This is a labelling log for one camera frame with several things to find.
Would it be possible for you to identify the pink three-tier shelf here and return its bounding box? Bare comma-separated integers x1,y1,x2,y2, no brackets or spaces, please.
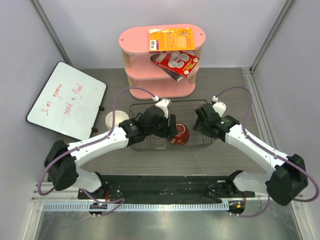
118,23,206,98

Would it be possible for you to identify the tan bowl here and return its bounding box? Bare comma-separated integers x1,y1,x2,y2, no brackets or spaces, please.
105,110,129,130

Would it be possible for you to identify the white dry-erase board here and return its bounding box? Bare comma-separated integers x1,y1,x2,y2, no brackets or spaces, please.
26,61,107,140

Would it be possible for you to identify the white slotted cable duct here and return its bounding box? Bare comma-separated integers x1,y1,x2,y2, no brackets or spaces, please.
42,201,230,212

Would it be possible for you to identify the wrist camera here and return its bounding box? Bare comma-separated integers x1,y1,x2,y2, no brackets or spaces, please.
152,95,172,119
211,96,227,118

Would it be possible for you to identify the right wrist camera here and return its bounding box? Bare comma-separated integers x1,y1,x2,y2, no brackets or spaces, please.
211,96,227,118

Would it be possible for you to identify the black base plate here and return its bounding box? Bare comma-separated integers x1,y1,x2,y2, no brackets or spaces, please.
77,172,256,204

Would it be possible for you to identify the orange book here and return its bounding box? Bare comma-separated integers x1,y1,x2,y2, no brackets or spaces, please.
148,27,196,53

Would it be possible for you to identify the red book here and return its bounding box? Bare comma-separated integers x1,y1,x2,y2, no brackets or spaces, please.
150,52,200,82

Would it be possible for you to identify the red patterned bowl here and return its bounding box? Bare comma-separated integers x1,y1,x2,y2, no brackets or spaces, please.
168,123,190,146

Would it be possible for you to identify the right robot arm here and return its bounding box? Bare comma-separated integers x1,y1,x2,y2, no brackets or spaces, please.
193,101,309,206

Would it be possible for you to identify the black wire dish rack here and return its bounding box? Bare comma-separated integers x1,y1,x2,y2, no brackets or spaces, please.
131,99,215,151

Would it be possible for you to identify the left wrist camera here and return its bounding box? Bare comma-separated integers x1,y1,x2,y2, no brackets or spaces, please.
152,95,172,119

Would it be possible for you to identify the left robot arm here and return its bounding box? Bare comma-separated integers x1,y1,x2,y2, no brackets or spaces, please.
44,98,177,200

